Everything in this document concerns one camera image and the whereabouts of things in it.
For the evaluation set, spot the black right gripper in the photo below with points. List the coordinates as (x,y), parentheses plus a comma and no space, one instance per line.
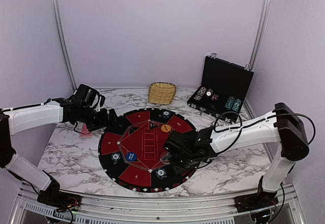
(177,169)

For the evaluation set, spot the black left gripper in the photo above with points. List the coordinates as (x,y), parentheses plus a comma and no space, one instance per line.
(104,123)

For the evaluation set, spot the clear round dealer button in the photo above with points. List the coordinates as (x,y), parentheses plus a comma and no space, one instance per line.
(165,157)

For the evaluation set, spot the green blue chip stack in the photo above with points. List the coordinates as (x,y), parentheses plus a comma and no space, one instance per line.
(115,157)
(165,114)
(161,173)

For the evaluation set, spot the orange big blind button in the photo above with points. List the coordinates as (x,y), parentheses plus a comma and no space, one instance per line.
(166,128)

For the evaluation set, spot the blue small blind button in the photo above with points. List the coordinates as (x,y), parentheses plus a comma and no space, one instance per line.
(131,157)

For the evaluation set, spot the black triangular all-in marker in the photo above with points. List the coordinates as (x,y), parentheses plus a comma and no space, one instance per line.
(152,125)

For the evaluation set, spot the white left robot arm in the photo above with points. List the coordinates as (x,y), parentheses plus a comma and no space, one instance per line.
(85,105)

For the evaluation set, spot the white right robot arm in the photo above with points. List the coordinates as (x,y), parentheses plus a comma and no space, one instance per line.
(281,126)

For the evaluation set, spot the red playing card deck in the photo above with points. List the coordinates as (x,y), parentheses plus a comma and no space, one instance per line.
(85,132)

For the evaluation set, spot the round red black poker mat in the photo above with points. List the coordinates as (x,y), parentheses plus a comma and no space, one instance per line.
(130,134)

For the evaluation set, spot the woven bamboo tray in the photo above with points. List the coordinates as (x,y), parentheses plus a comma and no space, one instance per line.
(161,93)

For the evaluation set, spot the red dice in case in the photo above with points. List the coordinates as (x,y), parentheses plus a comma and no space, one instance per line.
(214,97)

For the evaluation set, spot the blue white chips in case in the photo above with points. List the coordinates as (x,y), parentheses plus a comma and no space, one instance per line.
(200,93)

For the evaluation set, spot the green chips in case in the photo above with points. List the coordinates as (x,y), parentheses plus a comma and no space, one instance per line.
(233,104)

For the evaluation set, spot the black poker chip case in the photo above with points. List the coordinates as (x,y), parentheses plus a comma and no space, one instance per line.
(225,79)

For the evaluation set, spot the aluminium front rail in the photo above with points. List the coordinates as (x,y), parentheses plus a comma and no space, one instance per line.
(219,208)

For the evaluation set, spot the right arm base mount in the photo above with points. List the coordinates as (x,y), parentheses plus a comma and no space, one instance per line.
(255,203)

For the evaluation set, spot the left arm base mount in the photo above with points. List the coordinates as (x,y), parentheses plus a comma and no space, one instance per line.
(62,201)

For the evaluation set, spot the left aluminium frame post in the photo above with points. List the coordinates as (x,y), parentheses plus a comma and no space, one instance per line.
(62,43)

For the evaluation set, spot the aluminium frame post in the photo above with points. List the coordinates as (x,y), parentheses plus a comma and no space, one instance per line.
(62,43)
(260,32)

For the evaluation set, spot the right aluminium frame post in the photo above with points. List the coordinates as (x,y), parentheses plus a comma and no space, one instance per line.
(260,32)

